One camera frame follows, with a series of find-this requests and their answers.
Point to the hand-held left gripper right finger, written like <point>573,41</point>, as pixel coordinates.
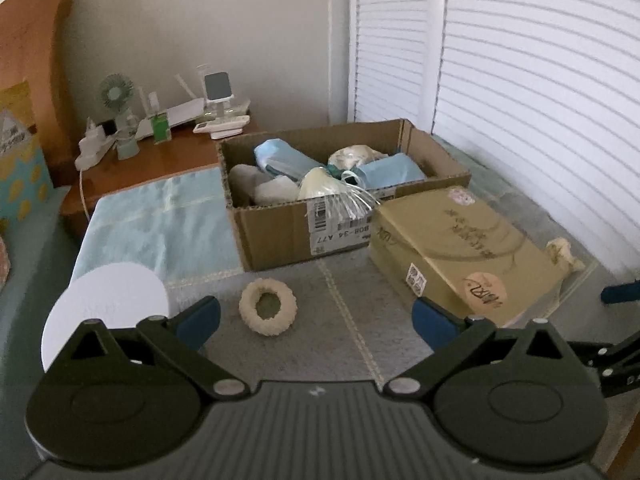
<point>432,325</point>

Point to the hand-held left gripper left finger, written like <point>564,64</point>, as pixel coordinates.
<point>200,317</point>

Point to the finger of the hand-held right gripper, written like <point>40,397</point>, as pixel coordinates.
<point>620,362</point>
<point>621,290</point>

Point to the cream fuzzy scrunchie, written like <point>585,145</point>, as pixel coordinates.
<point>246,307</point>

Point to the cardboard box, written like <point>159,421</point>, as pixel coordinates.
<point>270,235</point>

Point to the clear plastic bag bundle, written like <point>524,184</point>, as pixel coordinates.
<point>320,182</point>

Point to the white soft item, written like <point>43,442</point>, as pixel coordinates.
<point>250,182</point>

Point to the cream crumpled cloth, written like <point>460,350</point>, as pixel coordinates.
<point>565,255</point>

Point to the tan tissue pack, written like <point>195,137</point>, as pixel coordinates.
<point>450,245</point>

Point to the white round disc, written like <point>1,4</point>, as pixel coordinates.
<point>110,295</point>

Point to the grey green bed mat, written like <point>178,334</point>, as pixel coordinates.
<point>340,300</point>

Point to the light blue towel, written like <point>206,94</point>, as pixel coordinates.
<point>150,225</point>

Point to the blue face mask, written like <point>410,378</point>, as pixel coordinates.
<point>392,170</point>

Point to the wooden nightstand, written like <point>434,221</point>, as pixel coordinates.
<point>165,160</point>

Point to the light blue pouch in box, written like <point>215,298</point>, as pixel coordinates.
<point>277,155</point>

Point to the cream plush item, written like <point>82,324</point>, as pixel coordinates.
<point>357,154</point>

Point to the green bottle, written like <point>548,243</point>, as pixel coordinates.
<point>161,130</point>

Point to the white remote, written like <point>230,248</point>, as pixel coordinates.
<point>220,124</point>

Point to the white power strip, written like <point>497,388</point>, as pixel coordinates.
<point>92,152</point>

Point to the white router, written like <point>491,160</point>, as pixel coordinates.
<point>175,112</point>

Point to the white flat box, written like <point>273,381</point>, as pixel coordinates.
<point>235,107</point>

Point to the white louvered door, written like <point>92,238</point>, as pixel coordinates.
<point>525,85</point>

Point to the yellow blue patterned cushion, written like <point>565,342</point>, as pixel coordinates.
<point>20,175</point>

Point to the phone on white stand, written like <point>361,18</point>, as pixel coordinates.
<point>217,85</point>

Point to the green desk fan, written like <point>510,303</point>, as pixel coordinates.
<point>114,92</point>

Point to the wooden headboard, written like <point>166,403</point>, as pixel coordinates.
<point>35,35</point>

